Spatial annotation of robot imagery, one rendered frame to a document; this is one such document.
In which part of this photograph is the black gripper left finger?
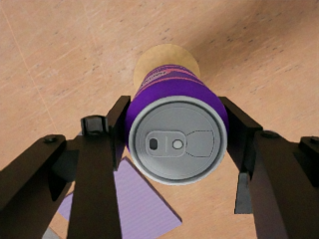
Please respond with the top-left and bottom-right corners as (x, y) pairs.
(0, 96), (132, 239)

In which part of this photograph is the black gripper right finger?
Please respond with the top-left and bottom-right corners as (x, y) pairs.
(218, 96), (319, 239)

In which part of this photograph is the purple flat square pad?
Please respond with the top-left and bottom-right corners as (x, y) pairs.
(57, 156), (182, 239)

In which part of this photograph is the purple drink can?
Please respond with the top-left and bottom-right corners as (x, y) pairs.
(124, 64), (229, 185)

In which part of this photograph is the black square slate coaster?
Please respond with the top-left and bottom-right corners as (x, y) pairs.
(234, 172), (253, 214)

